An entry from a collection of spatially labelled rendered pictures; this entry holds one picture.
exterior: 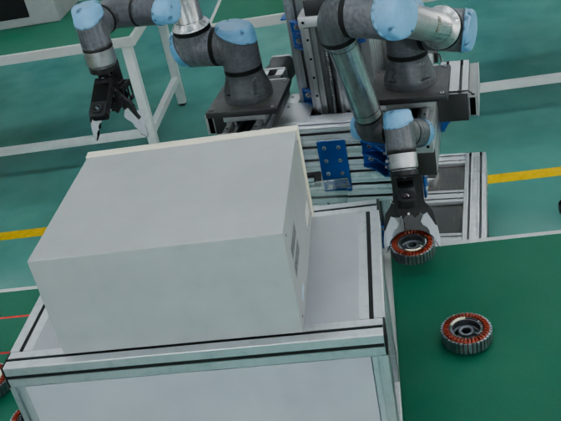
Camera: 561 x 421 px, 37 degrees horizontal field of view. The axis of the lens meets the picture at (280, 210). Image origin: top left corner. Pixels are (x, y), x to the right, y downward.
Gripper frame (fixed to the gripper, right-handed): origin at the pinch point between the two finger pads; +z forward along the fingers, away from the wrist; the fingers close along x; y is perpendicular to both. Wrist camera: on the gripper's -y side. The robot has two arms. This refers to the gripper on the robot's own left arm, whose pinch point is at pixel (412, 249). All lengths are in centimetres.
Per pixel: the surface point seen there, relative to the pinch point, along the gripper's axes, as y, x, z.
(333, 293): -64, 15, 2
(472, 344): -28.6, -10.4, 19.8
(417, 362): -27.5, 1.8, 22.8
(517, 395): -38, -17, 29
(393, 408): -67, 6, 23
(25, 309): 3, 106, 5
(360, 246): -52, 10, -5
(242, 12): 213, 73, -116
